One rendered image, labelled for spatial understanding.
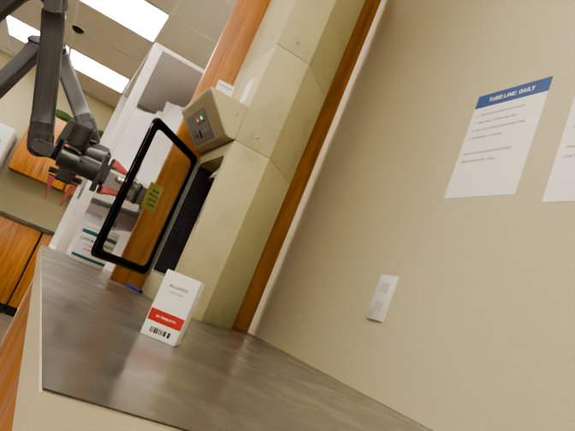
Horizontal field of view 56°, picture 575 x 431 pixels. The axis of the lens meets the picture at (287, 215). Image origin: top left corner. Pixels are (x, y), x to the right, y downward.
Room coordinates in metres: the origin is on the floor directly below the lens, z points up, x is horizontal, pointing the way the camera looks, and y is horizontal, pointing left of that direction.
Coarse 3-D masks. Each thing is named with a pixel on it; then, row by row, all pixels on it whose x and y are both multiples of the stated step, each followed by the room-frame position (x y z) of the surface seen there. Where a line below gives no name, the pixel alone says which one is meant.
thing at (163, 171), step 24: (168, 144) 1.48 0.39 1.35; (144, 168) 1.42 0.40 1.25; (168, 168) 1.53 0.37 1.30; (120, 192) 1.37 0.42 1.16; (144, 192) 1.47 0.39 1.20; (168, 192) 1.58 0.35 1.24; (120, 216) 1.41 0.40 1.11; (144, 216) 1.52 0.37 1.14; (96, 240) 1.37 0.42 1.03; (120, 240) 1.46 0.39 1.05; (144, 240) 1.57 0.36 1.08; (144, 264) 1.63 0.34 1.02
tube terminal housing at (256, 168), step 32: (256, 64) 1.50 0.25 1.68; (288, 64) 1.40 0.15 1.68; (256, 96) 1.39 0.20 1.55; (288, 96) 1.42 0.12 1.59; (320, 96) 1.57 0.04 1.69; (256, 128) 1.40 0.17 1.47; (288, 128) 1.46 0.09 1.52; (224, 160) 1.39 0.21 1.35; (256, 160) 1.41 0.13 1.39; (288, 160) 1.54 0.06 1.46; (224, 192) 1.40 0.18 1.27; (256, 192) 1.43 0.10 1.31; (224, 224) 1.41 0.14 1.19; (256, 224) 1.50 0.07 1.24; (192, 256) 1.39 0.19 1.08; (224, 256) 1.42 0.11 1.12; (256, 256) 1.58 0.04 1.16; (224, 288) 1.47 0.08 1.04; (224, 320) 1.55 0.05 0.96
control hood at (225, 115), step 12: (204, 96) 1.40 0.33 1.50; (216, 96) 1.35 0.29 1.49; (228, 96) 1.36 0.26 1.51; (192, 108) 1.53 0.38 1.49; (204, 108) 1.44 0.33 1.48; (216, 108) 1.36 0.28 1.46; (228, 108) 1.36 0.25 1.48; (240, 108) 1.38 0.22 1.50; (216, 120) 1.39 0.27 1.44; (228, 120) 1.37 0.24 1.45; (240, 120) 1.38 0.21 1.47; (216, 132) 1.43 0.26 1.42; (228, 132) 1.37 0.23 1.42; (204, 144) 1.56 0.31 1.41; (216, 144) 1.49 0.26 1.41
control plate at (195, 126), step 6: (198, 114) 1.50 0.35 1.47; (204, 114) 1.45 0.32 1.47; (192, 120) 1.57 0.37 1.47; (204, 120) 1.47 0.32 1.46; (192, 126) 1.59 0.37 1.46; (198, 126) 1.54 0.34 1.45; (204, 126) 1.50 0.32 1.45; (192, 132) 1.62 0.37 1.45; (198, 132) 1.56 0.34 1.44; (210, 132) 1.47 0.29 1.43; (204, 138) 1.54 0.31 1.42; (210, 138) 1.49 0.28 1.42; (198, 144) 1.61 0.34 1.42
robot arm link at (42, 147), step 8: (72, 120) 1.38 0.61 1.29; (64, 128) 1.38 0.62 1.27; (72, 128) 1.38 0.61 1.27; (80, 128) 1.38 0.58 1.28; (88, 128) 1.39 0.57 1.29; (64, 136) 1.39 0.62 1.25; (72, 136) 1.38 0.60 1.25; (80, 136) 1.38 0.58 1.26; (88, 136) 1.40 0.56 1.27; (32, 144) 1.35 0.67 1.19; (40, 144) 1.36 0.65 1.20; (48, 144) 1.36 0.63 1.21; (56, 144) 1.38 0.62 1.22; (80, 144) 1.39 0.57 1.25; (40, 152) 1.36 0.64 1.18; (48, 152) 1.37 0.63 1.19
